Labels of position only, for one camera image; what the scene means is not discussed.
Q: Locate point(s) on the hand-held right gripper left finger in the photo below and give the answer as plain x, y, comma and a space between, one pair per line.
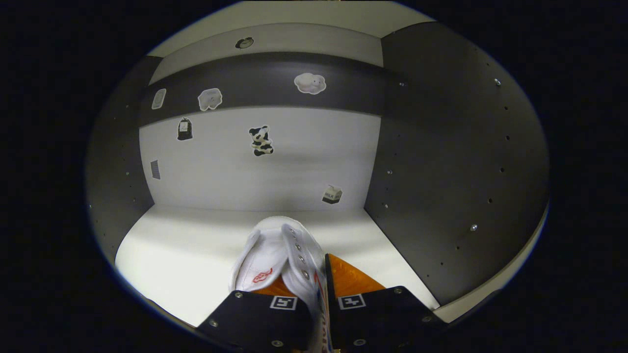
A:
250, 318

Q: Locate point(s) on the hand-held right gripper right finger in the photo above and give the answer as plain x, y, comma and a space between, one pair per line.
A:
329, 279

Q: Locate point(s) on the white shoe yellow sole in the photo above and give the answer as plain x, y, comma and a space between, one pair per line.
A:
274, 245

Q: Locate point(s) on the white grey shoe cabinet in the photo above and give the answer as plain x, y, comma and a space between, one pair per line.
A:
441, 147

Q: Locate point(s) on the white cabinet shelf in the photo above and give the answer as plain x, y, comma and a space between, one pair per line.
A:
186, 255
319, 14

